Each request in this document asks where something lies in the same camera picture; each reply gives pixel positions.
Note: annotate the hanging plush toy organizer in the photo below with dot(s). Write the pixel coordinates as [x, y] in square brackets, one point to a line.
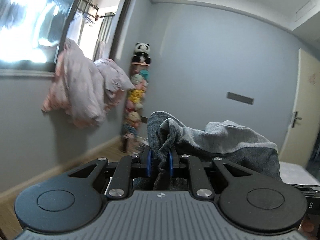
[139, 75]

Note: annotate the black door handle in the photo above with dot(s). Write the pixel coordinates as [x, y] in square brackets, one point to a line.
[295, 118]

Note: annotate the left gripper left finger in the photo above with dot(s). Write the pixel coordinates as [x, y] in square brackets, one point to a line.
[76, 197]

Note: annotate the person's right hand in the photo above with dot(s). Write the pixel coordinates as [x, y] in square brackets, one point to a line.
[309, 227]

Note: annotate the panda plush toy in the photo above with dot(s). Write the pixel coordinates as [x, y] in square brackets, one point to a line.
[141, 53]

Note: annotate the cream bedroom door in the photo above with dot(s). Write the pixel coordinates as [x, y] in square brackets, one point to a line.
[300, 140]

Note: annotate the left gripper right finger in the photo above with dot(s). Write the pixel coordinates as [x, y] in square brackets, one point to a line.
[249, 200]

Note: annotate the window with dark frame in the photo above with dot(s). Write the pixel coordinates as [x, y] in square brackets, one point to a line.
[33, 32]

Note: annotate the polka dot bed sheet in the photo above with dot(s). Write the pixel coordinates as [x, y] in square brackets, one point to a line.
[296, 174]

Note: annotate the pink grey hanging duvet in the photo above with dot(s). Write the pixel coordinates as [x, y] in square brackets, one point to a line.
[86, 90]

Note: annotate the dark grey garment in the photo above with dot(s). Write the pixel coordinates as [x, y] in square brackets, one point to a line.
[227, 140]

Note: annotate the grey wall switch panel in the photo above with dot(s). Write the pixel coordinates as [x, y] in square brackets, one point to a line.
[240, 98]

